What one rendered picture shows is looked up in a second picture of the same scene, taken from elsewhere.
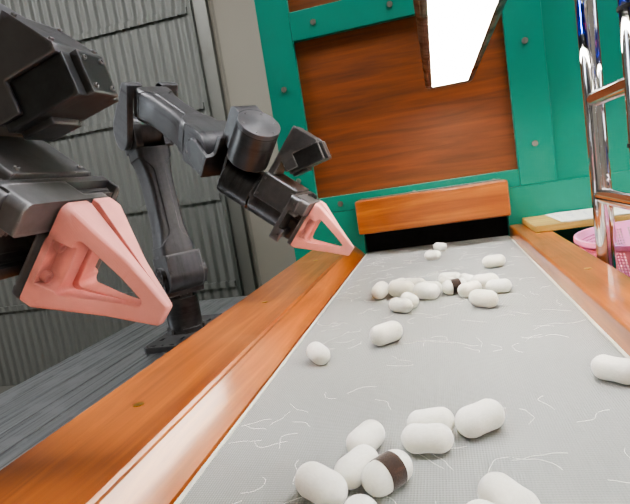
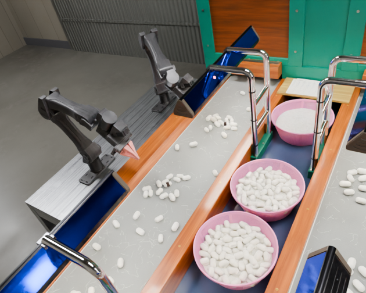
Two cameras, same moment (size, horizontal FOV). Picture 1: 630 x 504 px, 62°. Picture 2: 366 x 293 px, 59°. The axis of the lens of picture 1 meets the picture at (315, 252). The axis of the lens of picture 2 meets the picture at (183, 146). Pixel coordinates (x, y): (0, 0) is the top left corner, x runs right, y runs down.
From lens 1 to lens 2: 1.06 m
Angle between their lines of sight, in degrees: 40
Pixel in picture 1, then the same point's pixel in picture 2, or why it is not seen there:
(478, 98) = (277, 28)
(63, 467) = (128, 171)
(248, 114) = (169, 74)
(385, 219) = not seen: hidden behind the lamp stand
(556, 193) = (300, 71)
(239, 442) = (154, 169)
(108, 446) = (133, 168)
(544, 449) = (190, 185)
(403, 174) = not seen: hidden behind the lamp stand
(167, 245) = (156, 81)
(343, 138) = (225, 32)
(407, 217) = not seen: hidden behind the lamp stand
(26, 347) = (119, 39)
